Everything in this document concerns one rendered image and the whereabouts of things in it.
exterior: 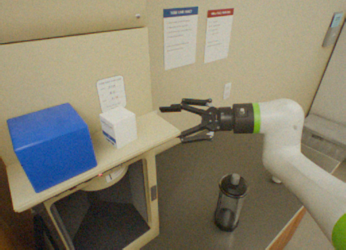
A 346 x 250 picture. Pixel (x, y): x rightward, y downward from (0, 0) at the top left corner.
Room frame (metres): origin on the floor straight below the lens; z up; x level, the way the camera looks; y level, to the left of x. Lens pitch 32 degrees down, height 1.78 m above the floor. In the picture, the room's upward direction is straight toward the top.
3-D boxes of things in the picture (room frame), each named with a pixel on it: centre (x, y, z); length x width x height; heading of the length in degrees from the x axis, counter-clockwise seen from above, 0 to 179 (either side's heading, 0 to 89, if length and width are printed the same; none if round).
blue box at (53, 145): (0.29, 0.20, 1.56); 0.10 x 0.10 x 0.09; 38
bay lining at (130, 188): (0.48, 0.25, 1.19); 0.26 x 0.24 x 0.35; 128
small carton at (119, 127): (0.36, 0.11, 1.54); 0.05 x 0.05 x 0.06; 46
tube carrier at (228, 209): (0.54, -0.23, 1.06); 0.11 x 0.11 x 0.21
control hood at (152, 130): (0.34, 0.14, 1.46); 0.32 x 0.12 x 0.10; 128
